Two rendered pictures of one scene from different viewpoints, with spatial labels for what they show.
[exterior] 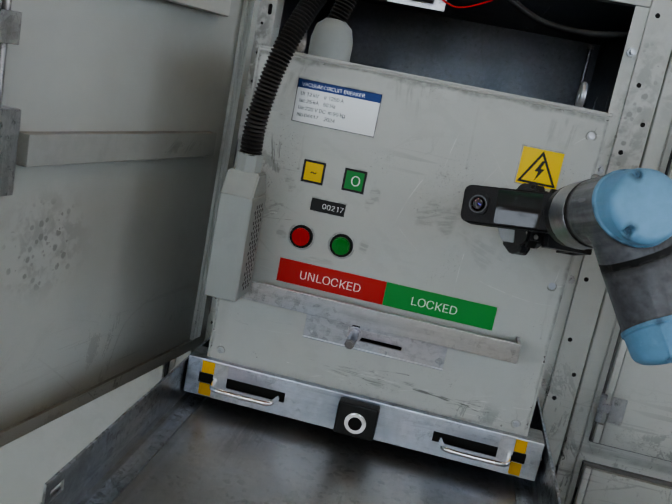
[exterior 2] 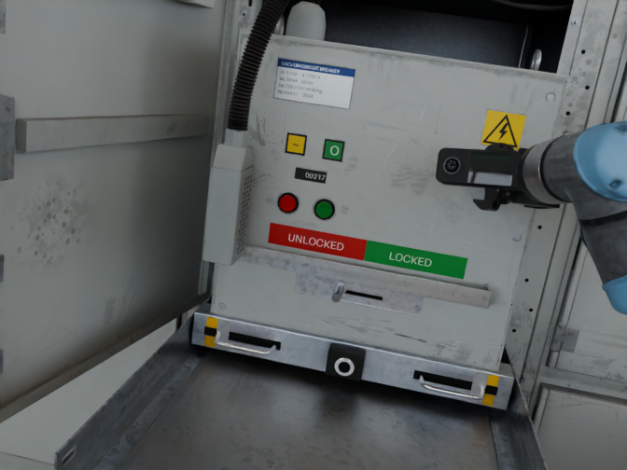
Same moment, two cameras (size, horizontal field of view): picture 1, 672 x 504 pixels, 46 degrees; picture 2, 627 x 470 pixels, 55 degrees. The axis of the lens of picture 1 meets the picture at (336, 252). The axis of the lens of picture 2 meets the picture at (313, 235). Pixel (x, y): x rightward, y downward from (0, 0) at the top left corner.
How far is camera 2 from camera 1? 0.18 m
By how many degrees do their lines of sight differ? 3
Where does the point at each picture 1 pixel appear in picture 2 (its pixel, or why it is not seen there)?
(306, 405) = (299, 352)
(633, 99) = (578, 64)
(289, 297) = (280, 258)
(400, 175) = (375, 143)
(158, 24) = (147, 16)
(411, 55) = (373, 43)
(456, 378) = (433, 323)
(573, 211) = (550, 168)
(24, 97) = (19, 86)
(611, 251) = (593, 205)
